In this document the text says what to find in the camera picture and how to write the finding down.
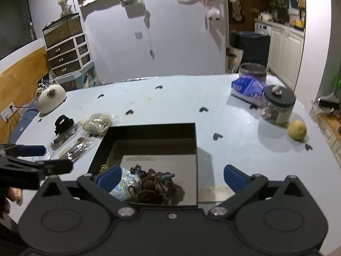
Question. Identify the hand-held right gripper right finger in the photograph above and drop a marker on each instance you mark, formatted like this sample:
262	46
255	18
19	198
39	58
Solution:
233	177

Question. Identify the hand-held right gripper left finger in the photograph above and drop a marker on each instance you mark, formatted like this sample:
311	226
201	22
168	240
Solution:
110	177

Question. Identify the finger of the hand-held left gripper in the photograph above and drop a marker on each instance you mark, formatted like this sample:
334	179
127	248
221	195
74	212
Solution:
58	166
32	151

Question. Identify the black fluffy scrunchie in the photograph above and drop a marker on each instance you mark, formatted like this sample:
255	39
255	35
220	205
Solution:
68	124

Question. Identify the black box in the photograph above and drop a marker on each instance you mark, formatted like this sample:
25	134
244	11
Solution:
149	133

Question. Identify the person's left hand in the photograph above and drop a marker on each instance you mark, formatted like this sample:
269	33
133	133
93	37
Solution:
14	194

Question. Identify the small clear packet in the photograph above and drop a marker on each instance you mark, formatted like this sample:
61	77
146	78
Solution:
49	155

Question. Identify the white and blue packet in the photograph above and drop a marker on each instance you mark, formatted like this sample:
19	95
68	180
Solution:
125	184

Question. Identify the packet of dark hairpins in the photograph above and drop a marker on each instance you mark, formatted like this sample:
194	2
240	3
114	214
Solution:
62	138

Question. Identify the blue cushion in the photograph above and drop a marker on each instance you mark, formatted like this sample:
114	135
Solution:
24	120

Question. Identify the white cat-shaped teapot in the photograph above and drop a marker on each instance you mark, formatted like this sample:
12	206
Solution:
50	98

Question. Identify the yellow lemon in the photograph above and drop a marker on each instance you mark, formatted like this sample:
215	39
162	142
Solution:
297	130

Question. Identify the glass jar with black lid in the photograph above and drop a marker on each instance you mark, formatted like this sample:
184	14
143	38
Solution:
279	112

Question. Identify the patterned colourful cloth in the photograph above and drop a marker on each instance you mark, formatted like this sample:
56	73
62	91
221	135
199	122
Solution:
80	79

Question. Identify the blue tissue pack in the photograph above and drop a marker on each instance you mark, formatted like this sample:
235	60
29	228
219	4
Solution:
247	86

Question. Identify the white drawer cabinet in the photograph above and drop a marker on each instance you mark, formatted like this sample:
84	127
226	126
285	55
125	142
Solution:
66	56

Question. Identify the round metal tin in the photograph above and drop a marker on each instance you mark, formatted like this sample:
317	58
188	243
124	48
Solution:
251	70

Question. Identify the printed paper bag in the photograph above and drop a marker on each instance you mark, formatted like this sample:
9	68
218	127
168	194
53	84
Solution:
234	58

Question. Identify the glass terrarium tank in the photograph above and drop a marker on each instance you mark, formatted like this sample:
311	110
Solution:
61	32

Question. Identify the black laundry bin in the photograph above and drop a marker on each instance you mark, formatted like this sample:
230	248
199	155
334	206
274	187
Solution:
253	48

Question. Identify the white kitchen cabinets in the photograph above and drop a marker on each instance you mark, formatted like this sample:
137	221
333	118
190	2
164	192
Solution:
285	50

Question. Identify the green plant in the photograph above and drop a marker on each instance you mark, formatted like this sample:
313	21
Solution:
337	80

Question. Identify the white washing machine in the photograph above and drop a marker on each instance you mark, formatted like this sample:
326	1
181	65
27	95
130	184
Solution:
262	28

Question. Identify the dried flower bunch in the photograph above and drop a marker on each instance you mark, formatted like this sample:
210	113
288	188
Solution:
64	2

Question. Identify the hanging white plush sheep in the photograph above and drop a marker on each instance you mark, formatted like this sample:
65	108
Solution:
214	14

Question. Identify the wall power outlet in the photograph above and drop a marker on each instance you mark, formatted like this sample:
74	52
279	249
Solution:
8	112

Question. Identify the wall switch plate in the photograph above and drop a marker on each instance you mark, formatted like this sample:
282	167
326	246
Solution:
138	35

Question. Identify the wall-mounted clear jar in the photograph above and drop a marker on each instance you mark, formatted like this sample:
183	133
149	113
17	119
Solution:
129	0

